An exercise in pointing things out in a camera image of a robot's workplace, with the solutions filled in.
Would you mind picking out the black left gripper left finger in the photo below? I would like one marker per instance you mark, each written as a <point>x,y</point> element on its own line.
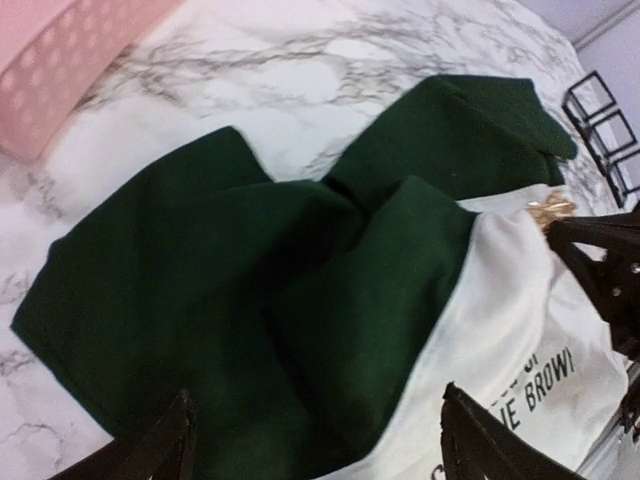
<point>165,450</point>

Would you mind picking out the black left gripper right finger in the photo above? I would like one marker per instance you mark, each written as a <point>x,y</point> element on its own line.
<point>475,445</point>

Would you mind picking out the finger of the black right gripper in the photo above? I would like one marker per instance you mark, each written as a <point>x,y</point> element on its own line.
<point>603,255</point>

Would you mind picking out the white and green t-shirt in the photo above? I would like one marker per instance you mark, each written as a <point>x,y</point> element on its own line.
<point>316,324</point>

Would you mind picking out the pink plastic perforated basket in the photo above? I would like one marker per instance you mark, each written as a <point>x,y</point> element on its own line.
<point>52,52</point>

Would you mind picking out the black wire frame organizer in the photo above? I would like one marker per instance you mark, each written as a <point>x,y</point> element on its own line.
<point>607,134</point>

